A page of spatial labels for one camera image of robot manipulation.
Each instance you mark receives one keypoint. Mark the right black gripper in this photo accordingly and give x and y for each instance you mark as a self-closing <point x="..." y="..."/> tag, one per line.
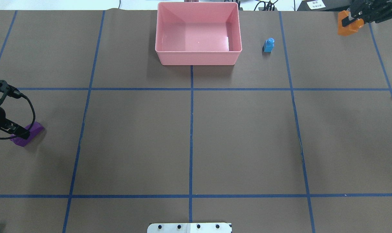
<point x="374" y="13"/>

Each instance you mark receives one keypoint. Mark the orange block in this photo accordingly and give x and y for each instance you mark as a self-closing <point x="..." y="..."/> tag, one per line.
<point x="347" y="26"/>

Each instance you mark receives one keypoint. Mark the purple block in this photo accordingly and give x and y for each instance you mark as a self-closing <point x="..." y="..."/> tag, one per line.
<point x="36" y="129"/>

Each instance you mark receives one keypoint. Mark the small blue block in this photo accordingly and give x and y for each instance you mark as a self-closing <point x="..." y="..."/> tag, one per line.
<point x="268" y="45"/>

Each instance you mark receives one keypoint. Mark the pink plastic box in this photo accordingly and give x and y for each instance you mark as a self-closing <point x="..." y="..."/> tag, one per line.
<point x="198" y="33"/>

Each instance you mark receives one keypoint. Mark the white camera pole stand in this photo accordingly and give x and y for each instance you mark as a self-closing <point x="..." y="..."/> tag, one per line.
<point x="207" y="227"/>

